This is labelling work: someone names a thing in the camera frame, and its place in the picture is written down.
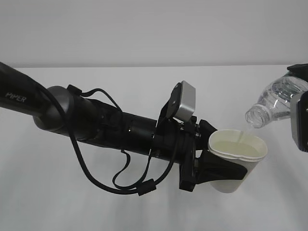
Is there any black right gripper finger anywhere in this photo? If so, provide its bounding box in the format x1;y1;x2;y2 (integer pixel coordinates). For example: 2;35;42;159
287;64;308;82

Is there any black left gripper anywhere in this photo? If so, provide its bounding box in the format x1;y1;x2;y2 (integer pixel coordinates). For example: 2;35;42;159
151;116;248;192

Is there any white paper cup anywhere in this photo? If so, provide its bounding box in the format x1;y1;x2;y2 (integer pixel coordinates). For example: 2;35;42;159
208;129;268;193

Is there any clear green-label water bottle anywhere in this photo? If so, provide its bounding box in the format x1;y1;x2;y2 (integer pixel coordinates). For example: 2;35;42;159
245;72;308;128

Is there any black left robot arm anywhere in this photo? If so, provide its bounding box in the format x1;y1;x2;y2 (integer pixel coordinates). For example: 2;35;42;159
0;64;247;195

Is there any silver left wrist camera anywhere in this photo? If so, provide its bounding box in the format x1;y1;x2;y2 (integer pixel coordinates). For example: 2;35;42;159
157;80;196;126

